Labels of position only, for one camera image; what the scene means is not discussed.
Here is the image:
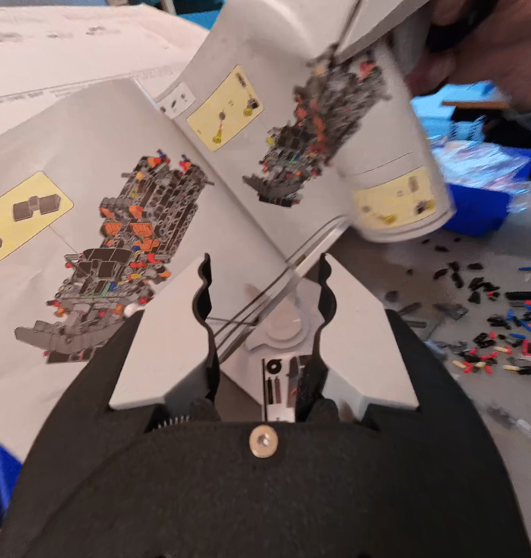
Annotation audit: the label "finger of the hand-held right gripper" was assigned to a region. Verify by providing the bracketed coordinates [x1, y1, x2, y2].
[335, 0, 432, 64]

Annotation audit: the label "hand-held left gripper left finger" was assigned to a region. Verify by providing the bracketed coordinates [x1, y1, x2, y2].
[108, 253, 220, 410]

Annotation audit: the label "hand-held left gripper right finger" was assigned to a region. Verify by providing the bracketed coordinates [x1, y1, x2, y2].
[308, 252, 420, 410]

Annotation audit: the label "pile of mixed lego pieces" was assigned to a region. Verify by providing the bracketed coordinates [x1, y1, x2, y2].
[383, 237, 531, 380]

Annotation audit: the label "lego instruction booklet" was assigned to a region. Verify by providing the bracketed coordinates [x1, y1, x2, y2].
[0, 0, 456, 463]

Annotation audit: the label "lego sticker sheet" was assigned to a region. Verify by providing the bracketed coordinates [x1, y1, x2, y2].
[261, 355, 312, 423]

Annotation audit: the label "person's right hand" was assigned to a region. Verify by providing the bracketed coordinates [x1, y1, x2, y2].
[405, 0, 531, 110]

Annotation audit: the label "clear plastic bags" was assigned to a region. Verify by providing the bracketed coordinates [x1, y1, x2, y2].
[427, 139, 531, 210]

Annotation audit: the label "large white paper sheet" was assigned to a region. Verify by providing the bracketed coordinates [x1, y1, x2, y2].
[0, 4, 209, 142]

